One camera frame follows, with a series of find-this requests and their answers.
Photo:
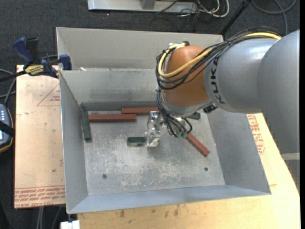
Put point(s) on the grey metal bin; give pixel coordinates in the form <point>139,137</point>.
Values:
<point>143,166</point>

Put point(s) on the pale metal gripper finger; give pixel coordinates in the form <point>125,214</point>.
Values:
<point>149,136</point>
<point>154,142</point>

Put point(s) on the black cylinder on white bracket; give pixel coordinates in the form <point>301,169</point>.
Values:
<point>210,109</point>

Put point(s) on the dark green flat block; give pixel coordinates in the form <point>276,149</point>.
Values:
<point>86,125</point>
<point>196,116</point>
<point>135,140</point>

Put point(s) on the brown cardboard board, red print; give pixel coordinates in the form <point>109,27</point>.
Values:
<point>38,139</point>

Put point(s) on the red-brown flat block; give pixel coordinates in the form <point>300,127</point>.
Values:
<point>112,117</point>
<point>199,145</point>
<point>139,110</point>

